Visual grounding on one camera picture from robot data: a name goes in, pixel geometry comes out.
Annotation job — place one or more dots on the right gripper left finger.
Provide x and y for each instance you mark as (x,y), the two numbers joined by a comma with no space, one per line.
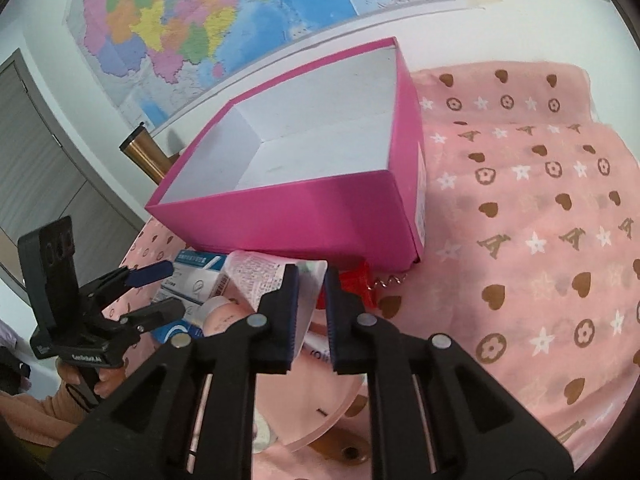
(262,343)

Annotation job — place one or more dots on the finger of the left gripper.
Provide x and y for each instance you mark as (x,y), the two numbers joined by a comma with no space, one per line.
(146,275)
(154,315)

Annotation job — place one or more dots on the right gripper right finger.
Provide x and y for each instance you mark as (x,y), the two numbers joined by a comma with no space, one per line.
(361,343)

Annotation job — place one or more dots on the blue white medicine box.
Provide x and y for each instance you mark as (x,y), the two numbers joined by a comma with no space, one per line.
(197,277)

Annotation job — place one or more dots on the red spiral toy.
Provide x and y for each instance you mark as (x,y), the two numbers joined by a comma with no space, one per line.
(363,282)

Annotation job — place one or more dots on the pink cosmetic tube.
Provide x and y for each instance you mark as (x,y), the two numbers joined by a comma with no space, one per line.
(247,276)

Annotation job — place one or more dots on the left hand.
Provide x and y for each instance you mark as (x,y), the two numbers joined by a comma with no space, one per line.
(109,378)

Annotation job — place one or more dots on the pink sweater left sleeve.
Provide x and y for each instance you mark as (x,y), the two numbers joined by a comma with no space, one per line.
(44,422)

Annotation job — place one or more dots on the copper thermos bottle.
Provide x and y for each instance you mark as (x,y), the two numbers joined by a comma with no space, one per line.
(143,151)

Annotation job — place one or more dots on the grey door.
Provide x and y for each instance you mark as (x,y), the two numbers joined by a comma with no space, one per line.
(43,179)

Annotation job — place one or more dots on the pink cardboard box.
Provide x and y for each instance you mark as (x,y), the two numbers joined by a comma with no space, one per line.
(324,162)

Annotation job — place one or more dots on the pink patterned tablecloth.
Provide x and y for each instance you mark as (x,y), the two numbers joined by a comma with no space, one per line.
(531,254)

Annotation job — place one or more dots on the black tracking camera left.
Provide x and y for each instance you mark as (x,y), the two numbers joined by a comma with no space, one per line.
(47,262)

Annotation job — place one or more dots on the colourful wall map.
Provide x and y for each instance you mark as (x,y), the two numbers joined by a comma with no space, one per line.
(151,58)

